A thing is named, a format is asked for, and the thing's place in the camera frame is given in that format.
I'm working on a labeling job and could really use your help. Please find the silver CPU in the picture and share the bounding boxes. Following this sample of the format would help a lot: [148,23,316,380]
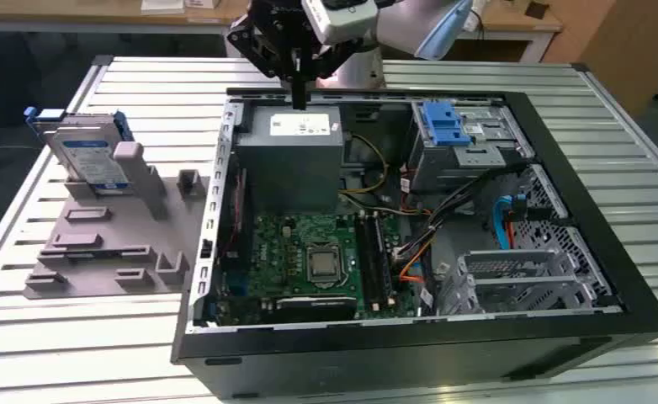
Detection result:
[305,247,344,281]

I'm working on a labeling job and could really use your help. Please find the blue SATA wire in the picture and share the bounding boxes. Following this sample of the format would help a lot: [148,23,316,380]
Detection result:
[494,191,532,253]

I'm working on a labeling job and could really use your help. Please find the hard disk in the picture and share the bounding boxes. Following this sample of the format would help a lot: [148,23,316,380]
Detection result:
[24,107,137,197]

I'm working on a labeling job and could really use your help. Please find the black PC case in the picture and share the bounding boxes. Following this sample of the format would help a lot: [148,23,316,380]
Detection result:
[169,86,658,401]

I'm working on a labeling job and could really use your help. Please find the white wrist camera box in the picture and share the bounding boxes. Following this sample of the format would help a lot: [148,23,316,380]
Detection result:
[300,0,380,45]

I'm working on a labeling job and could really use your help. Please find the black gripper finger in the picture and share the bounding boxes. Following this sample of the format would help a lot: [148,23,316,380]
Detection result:
[225,16,301,111]
[300,40,364,111]

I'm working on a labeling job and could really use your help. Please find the blue drive latch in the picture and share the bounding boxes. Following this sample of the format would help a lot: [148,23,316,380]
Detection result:
[421,100,464,146]

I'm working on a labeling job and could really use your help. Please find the multicoloured disk power wire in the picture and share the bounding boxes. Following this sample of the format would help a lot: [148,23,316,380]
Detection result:
[502,208,532,252]

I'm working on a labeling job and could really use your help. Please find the wooden desk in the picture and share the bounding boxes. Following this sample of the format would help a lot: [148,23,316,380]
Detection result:
[0,0,566,58]

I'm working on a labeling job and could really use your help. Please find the RAM stick with blue label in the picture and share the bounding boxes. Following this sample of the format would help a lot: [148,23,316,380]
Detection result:
[65,250,143,259]

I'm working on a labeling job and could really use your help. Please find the CPU socket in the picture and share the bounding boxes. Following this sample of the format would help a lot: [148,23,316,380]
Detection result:
[303,239,349,291]

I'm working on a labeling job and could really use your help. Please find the orange wire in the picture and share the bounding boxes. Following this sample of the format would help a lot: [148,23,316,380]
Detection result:
[399,233,436,283]

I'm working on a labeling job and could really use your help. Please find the installed RAM stick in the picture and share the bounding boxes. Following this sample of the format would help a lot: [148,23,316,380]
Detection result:
[373,222,396,298]

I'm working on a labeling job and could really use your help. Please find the yellow power wires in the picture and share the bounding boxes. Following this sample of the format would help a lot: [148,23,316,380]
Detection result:
[339,133,389,195]

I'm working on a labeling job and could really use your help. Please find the wooden cabinet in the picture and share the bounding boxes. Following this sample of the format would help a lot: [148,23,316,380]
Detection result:
[542,0,658,117]

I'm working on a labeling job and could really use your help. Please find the black graphics card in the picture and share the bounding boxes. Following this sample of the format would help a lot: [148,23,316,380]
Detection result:
[257,294,359,324]

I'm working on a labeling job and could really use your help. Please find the metal optical drive cage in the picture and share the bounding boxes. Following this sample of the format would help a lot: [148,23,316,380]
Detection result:
[407,100,535,194]

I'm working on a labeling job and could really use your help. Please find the thin red wire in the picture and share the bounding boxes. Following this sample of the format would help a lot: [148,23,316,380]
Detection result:
[220,167,247,258]

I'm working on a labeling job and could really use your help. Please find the grey power supply unit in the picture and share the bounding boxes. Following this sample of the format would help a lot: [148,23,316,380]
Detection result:
[232,104,345,214]

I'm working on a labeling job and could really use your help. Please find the black cable bundle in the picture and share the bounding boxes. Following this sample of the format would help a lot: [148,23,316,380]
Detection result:
[415,163,535,270]

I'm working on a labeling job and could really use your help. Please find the black RAM slot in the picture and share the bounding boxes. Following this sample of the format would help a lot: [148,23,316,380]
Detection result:
[356,212,384,312]

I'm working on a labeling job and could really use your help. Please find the green motherboard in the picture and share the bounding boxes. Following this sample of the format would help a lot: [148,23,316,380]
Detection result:
[216,212,420,325]

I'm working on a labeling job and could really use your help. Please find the grey parts rack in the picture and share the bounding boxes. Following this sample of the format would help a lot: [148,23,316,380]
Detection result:
[22,141,212,300]

